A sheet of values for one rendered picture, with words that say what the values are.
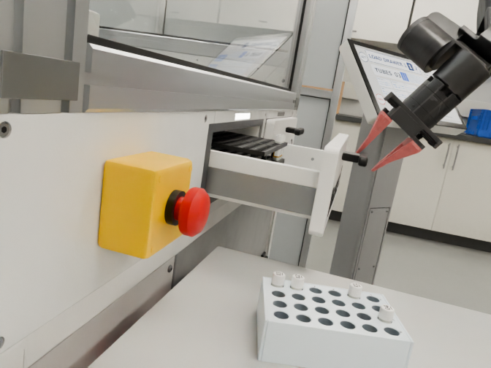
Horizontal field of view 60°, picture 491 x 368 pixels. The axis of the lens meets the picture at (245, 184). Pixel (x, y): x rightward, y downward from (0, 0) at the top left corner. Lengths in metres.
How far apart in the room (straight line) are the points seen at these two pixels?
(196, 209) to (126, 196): 0.05
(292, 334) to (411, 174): 3.33
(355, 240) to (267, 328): 1.34
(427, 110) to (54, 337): 0.53
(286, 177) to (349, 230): 1.19
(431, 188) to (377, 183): 2.08
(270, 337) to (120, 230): 0.15
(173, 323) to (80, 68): 0.24
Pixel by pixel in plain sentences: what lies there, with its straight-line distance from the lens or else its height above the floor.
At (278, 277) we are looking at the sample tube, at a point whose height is 0.81.
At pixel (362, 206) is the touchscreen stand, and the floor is 0.62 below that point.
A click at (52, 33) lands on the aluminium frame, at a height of 0.99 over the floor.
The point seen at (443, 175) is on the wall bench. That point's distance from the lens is 3.71.
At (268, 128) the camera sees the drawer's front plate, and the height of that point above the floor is 0.91.
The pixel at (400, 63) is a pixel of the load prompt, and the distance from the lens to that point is 1.70.
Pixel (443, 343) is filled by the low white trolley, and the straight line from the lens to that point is 0.50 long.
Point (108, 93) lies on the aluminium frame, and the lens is 0.32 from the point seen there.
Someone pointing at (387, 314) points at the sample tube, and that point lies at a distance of 0.41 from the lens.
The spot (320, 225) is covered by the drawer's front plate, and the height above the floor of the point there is 0.83.
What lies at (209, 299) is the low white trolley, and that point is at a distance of 0.46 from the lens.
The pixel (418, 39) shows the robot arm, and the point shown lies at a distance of 0.68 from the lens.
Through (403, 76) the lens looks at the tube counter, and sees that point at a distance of 1.66.
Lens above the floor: 0.98
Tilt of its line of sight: 12 degrees down
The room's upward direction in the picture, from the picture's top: 9 degrees clockwise
